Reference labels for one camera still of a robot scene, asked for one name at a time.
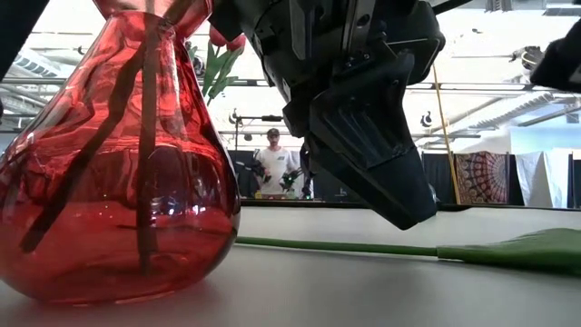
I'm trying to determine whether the red artificial tulip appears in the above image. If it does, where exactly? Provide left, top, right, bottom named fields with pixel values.
left=206, top=34, right=248, bottom=108
left=202, top=25, right=231, bottom=108

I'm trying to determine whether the red mandala tapestry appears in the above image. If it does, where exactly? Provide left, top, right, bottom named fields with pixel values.
left=454, top=151, right=509, bottom=206

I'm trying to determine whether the silver ceiling duct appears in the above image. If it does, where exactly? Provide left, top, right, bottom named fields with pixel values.
left=13, top=47, right=63, bottom=79

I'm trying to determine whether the yellow hanging cable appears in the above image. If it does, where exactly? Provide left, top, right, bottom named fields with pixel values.
left=430, top=63, right=462, bottom=206

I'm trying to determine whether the black gantry frame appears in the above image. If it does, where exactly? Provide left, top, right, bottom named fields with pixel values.
left=233, top=114, right=291, bottom=201

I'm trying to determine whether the white hanging cloth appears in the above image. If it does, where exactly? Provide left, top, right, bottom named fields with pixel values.
left=515, top=152, right=572, bottom=210

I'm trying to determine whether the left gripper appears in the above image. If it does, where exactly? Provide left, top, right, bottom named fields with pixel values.
left=208, top=0, right=447, bottom=231

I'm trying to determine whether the grey table mat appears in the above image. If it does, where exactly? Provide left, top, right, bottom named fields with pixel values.
left=0, top=206, right=581, bottom=327

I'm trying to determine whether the person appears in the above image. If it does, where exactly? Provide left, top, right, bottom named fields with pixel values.
left=255, top=127, right=297, bottom=200

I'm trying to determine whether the long ceiling light strip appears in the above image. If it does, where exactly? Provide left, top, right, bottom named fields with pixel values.
left=229, top=80, right=581, bottom=93

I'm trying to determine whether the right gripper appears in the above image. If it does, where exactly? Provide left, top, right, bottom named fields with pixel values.
left=530, top=19, right=581, bottom=94

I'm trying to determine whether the red glass vase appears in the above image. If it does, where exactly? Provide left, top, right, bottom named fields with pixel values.
left=0, top=0, right=242, bottom=306

